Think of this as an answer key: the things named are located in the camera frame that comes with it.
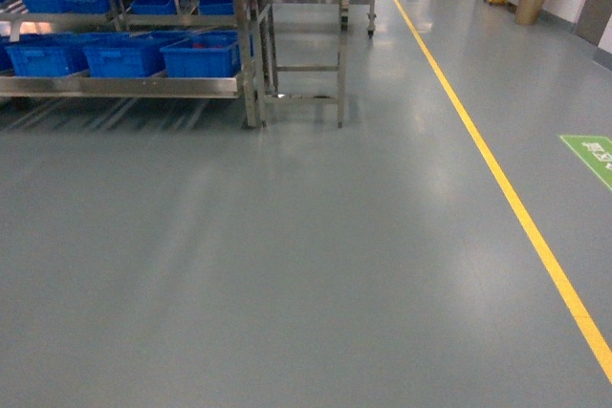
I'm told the stainless steel side table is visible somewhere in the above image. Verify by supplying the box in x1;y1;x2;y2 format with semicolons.
248;0;350;127

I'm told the blue bin with red wrap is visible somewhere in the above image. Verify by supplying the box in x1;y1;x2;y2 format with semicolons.
161;31;242;78

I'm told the empty blue plastic bin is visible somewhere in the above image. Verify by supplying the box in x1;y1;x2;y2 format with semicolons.
83;31;189;78

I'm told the stainless steel shelf rack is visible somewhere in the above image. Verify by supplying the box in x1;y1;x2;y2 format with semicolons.
1;0;260;127

